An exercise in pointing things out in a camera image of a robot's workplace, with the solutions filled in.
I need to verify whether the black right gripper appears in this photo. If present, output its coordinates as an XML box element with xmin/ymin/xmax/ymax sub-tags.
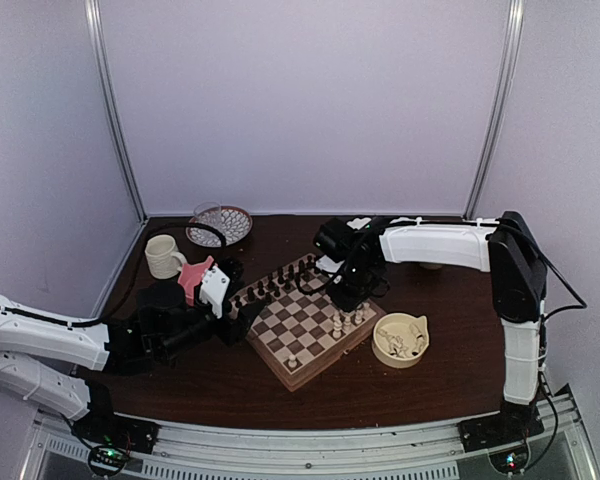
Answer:
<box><xmin>327</xmin><ymin>261</ymin><xmax>381</xmax><ymax>312</ymax></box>

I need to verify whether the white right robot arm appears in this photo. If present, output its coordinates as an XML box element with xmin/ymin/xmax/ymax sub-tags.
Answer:
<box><xmin>313</xmin><ymin>211</ymin><xmax>547</xmax><ymax>442</ymax></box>

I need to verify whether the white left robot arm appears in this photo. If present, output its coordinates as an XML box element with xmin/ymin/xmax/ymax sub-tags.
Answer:
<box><xmin>0</xmin><ymin>255</ymin><xmax>266</xmax><ymax>444</ymax></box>

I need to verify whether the wooden chess board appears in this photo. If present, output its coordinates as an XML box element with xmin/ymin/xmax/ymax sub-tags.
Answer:
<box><xmin>232</xmin><ymin>254</ymin><xmax>385</xmax><ymax>392</ymax></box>

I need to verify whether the white scalloped bowl black rim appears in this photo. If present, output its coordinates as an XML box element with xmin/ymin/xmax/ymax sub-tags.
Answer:
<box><xmin>347</xmin><ymin>217</ymin><xmax>372</xmax><ymax>230</ymax></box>

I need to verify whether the plain white round bowl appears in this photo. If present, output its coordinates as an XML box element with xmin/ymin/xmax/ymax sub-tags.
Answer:
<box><xmin>419</xmin><ymin>262</ymin><xmax>443</xmax><ymax>271</ymax></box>

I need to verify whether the cream cat ear bowl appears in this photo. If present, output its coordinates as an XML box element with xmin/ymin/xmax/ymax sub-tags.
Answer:
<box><xmin>372</xmin><ymin>313</ymin><xmax>430</xmax><ymax>369</ymax></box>

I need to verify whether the pink cat ear bowl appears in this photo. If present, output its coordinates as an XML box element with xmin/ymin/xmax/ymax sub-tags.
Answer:
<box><xmin>177</xmin><ymin>255</ymin><xmax>215</xmax><ymax>306</ymax></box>

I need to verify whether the white ribbed mug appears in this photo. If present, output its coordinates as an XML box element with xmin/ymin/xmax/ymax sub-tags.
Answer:
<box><xmin>144</xmin><ymin>234</ymin><xmax>187</xmax><ymax>280</ymax></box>

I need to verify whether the patterned ceramic plate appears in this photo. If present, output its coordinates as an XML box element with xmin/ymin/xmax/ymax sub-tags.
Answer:
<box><xmin>186</xmin><ymin>206</ymin><xmax>253</xmax><ymax>248</ymax></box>

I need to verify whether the clear drinking glass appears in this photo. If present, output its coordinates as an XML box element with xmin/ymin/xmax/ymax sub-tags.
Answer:
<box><xmin>194</xmin><ymin>202</ymin><xmax>224</xmax><ymax>233</ymax></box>

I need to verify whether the aluminium front rail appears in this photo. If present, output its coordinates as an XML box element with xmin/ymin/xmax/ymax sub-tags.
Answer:
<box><xmin>22</xmin><ymin>392</ymin><xmax>586</xmax><ymax>480</ymax></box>

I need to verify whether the aluminium frame post right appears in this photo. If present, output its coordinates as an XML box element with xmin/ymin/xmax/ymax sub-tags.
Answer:
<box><xmin>463</xmin><ymin>0</ymin><xmax>525</xmax><ymax>219</ymax></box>

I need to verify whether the aluminium frame post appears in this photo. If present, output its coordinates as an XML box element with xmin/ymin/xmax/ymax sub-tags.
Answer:
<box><xmin>84</xmin><ymin>0</ymin><xmax>147</xmax><ymax>223</ymax></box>
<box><xmin>463</xmin><ymin>0</ymin><xmax>525</xmax><ymax>219</ymax></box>

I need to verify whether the aluminium frame post left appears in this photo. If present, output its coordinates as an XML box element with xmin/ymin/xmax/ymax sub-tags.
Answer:
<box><xmin>84</xmin><ymin>0</ymin><xmax>147</xmax><ymax>223</ymax></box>

